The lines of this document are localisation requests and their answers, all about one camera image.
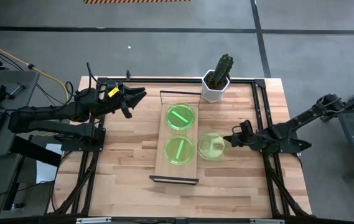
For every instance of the grey desk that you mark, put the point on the grey desk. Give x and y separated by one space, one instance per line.
24 77

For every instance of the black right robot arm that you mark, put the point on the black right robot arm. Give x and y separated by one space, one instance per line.
301 119

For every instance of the yellow tag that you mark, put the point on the yellow tag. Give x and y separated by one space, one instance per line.
113 92

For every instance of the clear green glass plate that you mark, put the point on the clear green glass plate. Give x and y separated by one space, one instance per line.
207 155
170 155
173 123

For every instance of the wooden tray with black ends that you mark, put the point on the wooden tray with black ends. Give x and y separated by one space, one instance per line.
176 169

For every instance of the white hexagonal plant pot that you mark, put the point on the white hexagonal plant pot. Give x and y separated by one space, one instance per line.
212 95

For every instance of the white paper sheet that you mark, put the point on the white paper sheet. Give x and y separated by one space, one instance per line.
47 171

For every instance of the green cactus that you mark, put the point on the green cactus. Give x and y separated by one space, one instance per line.
221 70

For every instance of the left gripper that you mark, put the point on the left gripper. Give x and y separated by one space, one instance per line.
114 102

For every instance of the silver metal bracket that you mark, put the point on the silver metal bracket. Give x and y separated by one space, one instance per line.
267 221
92 220

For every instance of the black aluminium table frame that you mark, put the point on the black aluminium table frame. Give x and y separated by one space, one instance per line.
259 102

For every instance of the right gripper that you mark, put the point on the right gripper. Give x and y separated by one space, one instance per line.
246 140

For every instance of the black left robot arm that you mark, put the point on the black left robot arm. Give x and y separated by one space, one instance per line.
46 113

